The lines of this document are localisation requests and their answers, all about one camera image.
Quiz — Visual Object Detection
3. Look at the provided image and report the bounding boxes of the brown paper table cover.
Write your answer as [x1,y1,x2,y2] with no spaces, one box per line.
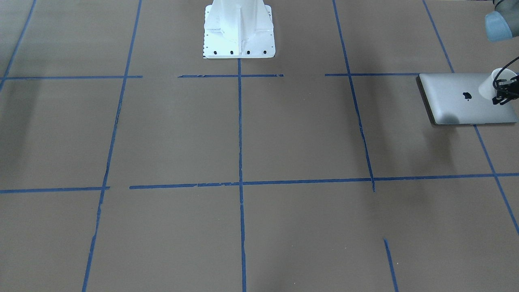
[1,0,518,292]

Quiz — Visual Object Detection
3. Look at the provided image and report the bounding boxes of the silver closed laptop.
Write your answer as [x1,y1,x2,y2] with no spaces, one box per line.
[418,73,518,125]

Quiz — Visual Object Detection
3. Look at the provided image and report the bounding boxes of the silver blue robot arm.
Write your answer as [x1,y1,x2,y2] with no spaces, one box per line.
[485,0,519,105]

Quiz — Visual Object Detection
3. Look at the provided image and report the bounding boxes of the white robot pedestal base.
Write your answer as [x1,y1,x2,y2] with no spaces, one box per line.
[203,0,276,59]

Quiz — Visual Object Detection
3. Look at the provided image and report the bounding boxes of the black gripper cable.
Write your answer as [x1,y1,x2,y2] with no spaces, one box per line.
[492,56,519,92]

